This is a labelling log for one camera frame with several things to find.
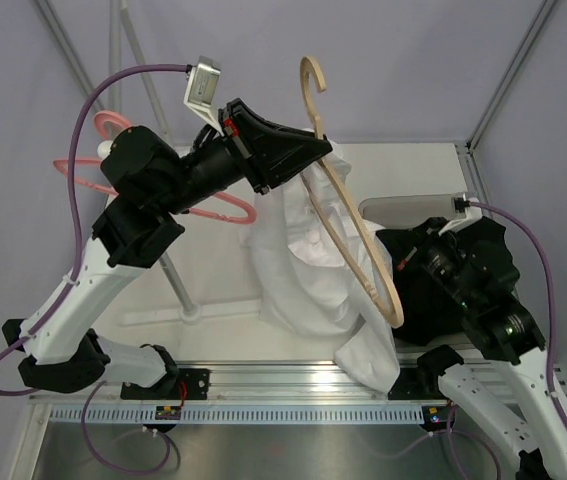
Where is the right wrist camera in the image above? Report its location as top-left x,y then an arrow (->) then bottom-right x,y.
438,192 -> 482,237

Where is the black shirt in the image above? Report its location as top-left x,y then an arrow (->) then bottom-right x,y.
377,217 -> 520,346

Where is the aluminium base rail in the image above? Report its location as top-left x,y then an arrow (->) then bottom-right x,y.
26,348 -> 517,405

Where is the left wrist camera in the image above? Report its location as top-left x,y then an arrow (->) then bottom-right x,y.
183,56 -> 222,133

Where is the pink hanger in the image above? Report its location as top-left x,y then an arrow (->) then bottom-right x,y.
54,110 -> 257,225

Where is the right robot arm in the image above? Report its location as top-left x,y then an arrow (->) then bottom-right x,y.
377,218 -> 567,479

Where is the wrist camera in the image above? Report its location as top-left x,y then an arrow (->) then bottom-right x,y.
183,56 -> 222,133
438,192 -> 482,237

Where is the white shirt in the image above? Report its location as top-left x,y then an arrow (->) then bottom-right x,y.
243,164 -> 400,393

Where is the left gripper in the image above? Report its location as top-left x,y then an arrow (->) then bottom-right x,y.
156,98 -> 330,216

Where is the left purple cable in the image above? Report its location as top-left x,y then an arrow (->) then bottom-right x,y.
0,62 -> 189,396

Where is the clear plastic bin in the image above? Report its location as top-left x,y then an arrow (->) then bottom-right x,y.
357,193 -> 469,346

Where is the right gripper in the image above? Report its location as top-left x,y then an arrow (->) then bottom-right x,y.
377,216 -> 479,310

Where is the white cable duct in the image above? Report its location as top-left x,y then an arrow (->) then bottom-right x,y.
49,404 -> 425,425

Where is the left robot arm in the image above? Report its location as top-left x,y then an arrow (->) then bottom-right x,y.
3,99 -> 332,399

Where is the beige wooden hanger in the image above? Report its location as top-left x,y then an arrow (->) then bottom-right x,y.
299,56 -> 404,328

